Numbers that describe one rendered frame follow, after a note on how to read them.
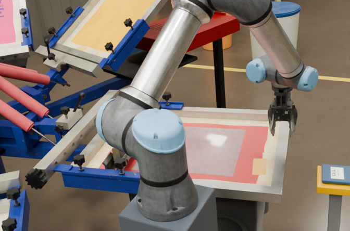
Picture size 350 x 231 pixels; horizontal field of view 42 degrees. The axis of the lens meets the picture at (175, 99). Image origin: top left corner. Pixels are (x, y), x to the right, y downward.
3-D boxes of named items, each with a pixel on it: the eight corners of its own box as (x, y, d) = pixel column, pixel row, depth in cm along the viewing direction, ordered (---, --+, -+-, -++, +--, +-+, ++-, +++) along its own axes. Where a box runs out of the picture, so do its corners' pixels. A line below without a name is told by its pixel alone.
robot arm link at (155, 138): (160, 189, 100) (153, 136, 94) (124, 167, 109) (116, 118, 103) (199, 166, 107) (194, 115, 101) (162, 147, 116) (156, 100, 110)
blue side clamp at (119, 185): (145, 185, 162) (142, 169, 159) (140, 194, 158) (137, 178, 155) (71, 179, 171) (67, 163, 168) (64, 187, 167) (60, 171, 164)
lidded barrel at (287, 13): (304, 60, 510) (306, 1, 482) (291, 79, 467) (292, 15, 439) (258, 56, 536) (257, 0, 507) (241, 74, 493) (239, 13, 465)
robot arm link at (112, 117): (115, 150, 104) (224, -46, 111) (82, 130, 115) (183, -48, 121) (148, 166, 112) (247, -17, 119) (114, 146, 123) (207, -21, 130)
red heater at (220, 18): (190, 23, 329) (189, 7, 323) (240, 32, 297) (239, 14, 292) (124, 47, 292) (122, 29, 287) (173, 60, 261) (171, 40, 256)
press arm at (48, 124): (82, 129, 196) (79, 119, 194) (75, 136, 191) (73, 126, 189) (47, 127, 201) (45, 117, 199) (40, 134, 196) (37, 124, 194)
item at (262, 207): (270, 206, 210) (270, 125, 191) (259, 281, 171) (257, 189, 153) (263, 205, 211) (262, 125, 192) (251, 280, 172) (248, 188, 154)
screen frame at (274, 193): (291, 118, 195) (291, 111, 193) (281, 203, 145) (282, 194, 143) (123, 111, 218) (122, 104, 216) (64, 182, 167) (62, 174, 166)
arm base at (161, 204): (181, 228, 102) (177, 192, 98) (125, 213, 109) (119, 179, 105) (208, 190, 114) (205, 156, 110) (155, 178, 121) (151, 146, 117)
